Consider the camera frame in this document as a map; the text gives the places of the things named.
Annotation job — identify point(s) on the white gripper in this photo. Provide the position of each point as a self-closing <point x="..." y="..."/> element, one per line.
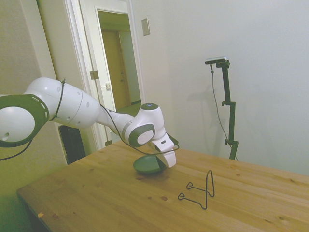
<point x="166" y="149"/>

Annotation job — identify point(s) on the dark green round plate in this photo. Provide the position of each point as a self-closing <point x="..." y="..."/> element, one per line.
<point x="144" y="164"/>

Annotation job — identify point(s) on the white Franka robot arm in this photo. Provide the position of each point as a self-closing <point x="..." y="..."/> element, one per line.
<point x="72" y="106"/>

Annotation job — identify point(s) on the metal door strike plate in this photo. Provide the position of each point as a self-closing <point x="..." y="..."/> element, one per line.
<point x="108" y="86"/>

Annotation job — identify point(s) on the black cabinet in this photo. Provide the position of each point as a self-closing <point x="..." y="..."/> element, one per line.
<point x="72" y="145"/>

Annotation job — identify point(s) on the brown hallway door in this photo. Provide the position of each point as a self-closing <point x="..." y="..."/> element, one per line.
<point x="116" y="72"/>

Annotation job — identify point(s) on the metal door hinge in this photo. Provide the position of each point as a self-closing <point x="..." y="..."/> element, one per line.
<point x="94" y="75"/>

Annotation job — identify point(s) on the black jointed camera stand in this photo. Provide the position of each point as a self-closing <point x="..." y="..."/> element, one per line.
<point x="231" y="116"/>

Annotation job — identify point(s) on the grey stereo camera bar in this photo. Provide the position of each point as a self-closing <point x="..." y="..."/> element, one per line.
<point x="216" y="60"/>

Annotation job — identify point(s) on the beige wall switch plate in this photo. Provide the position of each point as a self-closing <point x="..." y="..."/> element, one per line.
<point x="145" y="27"/>

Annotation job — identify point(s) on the white door frame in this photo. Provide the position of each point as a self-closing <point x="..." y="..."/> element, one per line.
<point x="74" y="48"/>

